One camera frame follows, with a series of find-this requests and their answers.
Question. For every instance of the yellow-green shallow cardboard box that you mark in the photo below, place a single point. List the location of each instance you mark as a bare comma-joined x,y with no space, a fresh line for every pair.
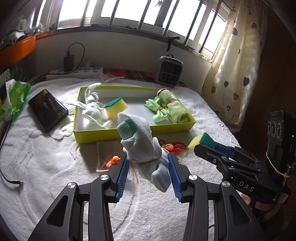
97,135

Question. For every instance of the white power strip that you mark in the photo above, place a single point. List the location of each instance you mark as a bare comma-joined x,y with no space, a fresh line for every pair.
92,70

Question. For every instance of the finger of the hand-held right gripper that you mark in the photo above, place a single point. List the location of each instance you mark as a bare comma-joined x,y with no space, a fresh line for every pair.
223,149
208,154

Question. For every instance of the black smartphone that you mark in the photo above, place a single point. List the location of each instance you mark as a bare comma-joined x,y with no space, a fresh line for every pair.
47,109

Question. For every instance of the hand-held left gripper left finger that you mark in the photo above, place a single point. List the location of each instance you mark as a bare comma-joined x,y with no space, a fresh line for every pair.
121,180

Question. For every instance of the white terry blanket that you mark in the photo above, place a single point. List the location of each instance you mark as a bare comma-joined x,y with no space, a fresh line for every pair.
46,162

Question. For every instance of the green cloth bundle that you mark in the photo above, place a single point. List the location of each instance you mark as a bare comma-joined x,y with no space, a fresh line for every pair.
159,115

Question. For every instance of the black wall hook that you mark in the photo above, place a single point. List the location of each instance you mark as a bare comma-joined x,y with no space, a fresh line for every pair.
170,42

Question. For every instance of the dark wooden wardrobe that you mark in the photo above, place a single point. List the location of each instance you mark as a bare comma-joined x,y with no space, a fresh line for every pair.
277,69

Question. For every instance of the cream curtain with hearts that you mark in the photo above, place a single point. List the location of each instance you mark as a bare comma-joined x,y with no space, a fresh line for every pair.
233,69

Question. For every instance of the person's right hand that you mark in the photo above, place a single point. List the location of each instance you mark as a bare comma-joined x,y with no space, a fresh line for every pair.
261,206

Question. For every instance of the yellow sponge with green pad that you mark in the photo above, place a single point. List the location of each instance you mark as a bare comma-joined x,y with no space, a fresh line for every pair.
115,109
196,142

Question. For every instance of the green towel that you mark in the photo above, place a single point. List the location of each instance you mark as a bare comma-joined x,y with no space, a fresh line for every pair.
178,111

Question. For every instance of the orange bead charm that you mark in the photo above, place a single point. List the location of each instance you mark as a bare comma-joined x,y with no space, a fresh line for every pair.
113,161

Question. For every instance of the barred window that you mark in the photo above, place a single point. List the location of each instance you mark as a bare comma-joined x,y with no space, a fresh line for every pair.
138,11

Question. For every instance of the green and white plastic bag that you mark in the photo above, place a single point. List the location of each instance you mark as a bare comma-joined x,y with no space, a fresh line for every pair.
16,97

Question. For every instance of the white sock bundle green toes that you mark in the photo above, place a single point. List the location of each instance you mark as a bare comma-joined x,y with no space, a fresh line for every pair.
141,141

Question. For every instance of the red green plaid blanket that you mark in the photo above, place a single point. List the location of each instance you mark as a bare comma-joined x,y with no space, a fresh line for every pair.
134,75

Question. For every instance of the small clear plastic packet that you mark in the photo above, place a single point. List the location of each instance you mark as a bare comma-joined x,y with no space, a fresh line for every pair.
108,78

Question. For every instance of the translucent white plastic bag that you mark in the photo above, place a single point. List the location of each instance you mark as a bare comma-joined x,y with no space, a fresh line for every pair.
104,150

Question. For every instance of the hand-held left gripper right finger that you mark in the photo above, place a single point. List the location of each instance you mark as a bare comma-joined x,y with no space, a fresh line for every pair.
177,183

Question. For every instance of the small grey desk fan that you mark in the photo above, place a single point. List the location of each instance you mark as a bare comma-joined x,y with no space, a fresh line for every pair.
170,71

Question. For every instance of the red tassel ornament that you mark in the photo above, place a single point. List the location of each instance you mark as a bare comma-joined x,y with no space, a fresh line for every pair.
178,146

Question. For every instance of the black power bank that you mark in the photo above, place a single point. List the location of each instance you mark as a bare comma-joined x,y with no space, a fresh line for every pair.
69,63

